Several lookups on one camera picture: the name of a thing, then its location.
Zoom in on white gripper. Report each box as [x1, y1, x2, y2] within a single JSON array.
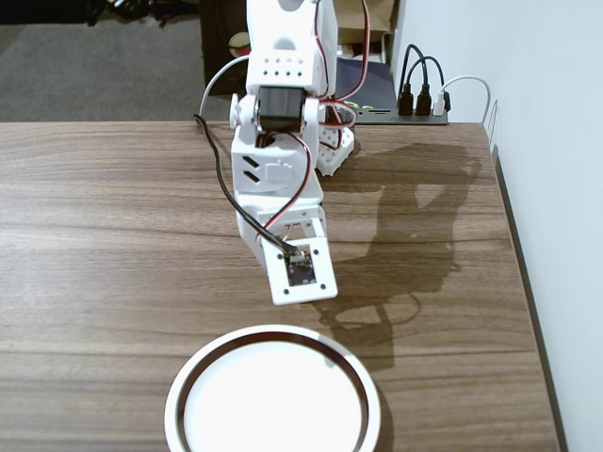
[[234, 186, 328, 303]]

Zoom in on dark pad with green logo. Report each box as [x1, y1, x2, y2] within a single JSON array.
[[336, 58, 397, 112]]

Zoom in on red yellow round object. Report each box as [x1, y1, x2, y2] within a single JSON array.
[[228, 31, 251, 58]]

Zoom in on black box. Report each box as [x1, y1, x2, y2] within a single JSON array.
[[200, 8, 251, 98]]

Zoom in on red black servo wire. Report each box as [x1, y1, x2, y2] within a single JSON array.
[[324, 0, 373, 107], [253, 131, 316, 236]]

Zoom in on black usb hub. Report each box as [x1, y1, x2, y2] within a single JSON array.
[[352, 105, 451, 127]]

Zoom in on thin white cable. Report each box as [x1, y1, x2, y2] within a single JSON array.
[[199, 56, 250, 119]]

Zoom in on white plate with dark ring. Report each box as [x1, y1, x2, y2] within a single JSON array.
[[163, 324, 382, 452]]

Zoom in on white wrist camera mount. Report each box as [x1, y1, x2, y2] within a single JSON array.
[[261, 236, 339, 306]]

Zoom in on black usb cable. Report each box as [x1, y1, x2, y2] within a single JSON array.
[[397, 43, 430, 118], [407, 55, 447, 118]]

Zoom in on black tangled cables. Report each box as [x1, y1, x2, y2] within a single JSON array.
[[87, 0, 199, 29]]

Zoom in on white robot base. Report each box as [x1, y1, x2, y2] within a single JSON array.
[[318, 124, 355, 178]]

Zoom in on black camera cable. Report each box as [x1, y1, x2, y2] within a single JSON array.
[[193, 114, 296, 258]]

